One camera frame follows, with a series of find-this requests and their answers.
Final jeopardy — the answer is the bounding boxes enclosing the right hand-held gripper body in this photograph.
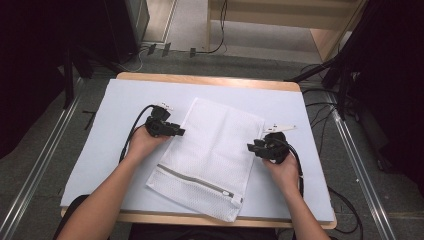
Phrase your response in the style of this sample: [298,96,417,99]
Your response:
[256,123,298,165]

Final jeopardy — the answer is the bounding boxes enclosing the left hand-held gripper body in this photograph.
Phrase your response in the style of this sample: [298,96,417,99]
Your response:
[144,102,183,138]

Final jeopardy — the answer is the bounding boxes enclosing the white mesh laundry bag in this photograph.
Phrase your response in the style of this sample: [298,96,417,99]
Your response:
[145,97,266,223]

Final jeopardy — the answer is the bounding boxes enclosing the person's left hand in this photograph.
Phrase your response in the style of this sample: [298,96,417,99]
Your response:
[126,125,172,162]

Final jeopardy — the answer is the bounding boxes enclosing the person's right hand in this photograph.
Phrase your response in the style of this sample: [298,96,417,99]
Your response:
[261,152,301,196]

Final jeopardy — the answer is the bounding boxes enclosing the light blue table mat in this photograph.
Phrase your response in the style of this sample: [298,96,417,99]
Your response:
[59,78,336,223]

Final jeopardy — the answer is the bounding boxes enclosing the wooden table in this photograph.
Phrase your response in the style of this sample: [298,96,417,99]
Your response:
[59,71,338,231]

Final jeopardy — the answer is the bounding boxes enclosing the black tripod stand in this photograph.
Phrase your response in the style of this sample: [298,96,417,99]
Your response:
[284,49,359,121]

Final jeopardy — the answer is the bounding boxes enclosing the black metal stand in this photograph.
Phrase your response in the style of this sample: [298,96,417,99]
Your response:
[61,44,94,110]

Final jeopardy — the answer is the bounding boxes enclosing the dark cabinet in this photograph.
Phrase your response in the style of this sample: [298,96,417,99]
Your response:
[101,0,151,65]

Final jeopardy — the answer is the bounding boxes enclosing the person's dark clothing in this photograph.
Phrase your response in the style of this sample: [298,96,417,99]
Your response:
[53,194,278,240]

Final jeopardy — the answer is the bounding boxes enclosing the light wooden shelf unit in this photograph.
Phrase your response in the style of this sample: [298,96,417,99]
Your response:
[205,0,368,63]

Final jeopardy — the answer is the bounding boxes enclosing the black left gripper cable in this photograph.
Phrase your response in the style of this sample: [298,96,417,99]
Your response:
[118,104,157,164]

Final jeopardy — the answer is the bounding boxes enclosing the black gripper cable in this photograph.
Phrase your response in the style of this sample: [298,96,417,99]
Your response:
[118,104,157,164]
[284,141,306,198]

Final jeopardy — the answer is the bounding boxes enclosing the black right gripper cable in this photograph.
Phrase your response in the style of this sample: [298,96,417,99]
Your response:
[284,141,306,198]

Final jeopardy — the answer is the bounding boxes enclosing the black floor cables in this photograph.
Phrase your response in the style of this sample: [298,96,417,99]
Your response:
[299,62,338,158]

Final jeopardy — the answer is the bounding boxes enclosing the metal floor rail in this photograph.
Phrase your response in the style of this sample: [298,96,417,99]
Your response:
[327,92,398,240]
[0,95,82,240]

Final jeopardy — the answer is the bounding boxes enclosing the black looped floor cable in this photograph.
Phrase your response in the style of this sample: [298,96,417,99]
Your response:
[325,185,364,236]

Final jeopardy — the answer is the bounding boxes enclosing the black hanging cable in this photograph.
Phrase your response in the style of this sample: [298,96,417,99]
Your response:
[194,0,230,55]

